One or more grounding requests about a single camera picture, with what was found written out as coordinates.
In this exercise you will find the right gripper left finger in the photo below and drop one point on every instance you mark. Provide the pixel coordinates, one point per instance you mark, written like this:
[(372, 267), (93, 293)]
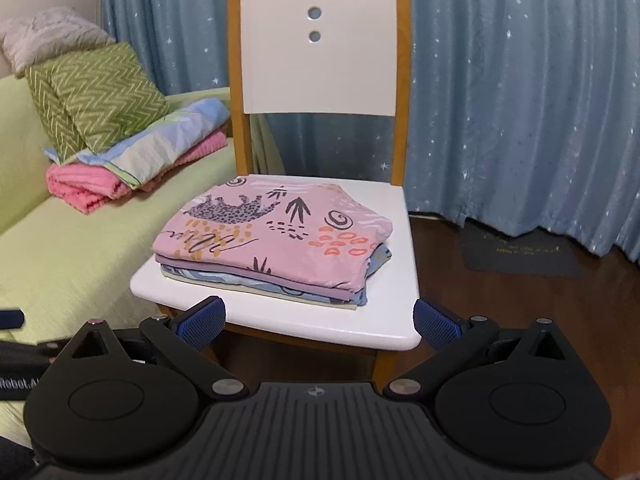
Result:
[(181, 342)]

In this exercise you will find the folded blue garment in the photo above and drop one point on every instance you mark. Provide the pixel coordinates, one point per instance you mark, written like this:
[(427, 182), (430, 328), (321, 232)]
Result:
[(378, 259)]

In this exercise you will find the blue star curtain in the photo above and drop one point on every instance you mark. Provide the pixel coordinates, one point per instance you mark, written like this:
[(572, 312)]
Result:
[(523, 113)]

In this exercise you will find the green sofa cover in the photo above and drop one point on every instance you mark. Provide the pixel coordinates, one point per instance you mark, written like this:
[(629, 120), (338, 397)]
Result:
[(62, 267)]

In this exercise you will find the grey fluffy pillow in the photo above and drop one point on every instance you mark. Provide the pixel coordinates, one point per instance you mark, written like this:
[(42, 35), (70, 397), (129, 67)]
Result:
[(48, 34)]

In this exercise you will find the green zigzag cushion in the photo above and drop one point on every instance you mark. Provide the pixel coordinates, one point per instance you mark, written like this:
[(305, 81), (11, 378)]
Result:
[(107, 94)]

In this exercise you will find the light blue folded sheet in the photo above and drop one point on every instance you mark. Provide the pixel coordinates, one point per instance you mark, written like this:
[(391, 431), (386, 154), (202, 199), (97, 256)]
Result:
[(138, 158)]

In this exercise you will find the dark floor mat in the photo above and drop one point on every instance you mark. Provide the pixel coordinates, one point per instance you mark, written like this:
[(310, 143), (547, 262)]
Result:
[(534, 253)]

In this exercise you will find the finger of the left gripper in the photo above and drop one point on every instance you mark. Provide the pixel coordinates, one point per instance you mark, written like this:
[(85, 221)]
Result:
[(11, 319)]

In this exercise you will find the pink knitted blanket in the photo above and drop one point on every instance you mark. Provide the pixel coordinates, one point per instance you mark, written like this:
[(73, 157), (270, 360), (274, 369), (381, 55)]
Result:
[(87, 188)]

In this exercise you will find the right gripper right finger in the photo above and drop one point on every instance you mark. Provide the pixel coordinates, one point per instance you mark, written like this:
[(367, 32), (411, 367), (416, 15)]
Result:
[(455, 341)]

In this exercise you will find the pink patterned shorts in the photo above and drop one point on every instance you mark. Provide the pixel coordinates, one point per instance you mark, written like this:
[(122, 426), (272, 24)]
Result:
[(306, 229)]

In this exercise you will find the folded purple garment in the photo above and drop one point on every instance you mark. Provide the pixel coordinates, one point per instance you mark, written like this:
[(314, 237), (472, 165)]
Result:
[(260, 284)]

